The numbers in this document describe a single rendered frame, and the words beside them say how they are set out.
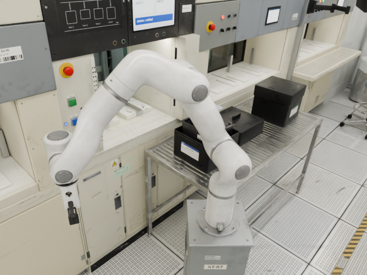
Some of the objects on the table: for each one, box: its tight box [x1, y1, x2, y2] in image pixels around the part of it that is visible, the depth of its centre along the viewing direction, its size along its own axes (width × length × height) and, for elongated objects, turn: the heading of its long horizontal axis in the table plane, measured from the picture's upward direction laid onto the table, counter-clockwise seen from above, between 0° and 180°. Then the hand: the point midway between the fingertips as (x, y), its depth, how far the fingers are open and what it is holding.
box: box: [251, 76, 306, 127], centre depth 230 cm, size 29×29×25 cm
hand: (73, 212), depth 107 cm, fingers open, 8 cm apart
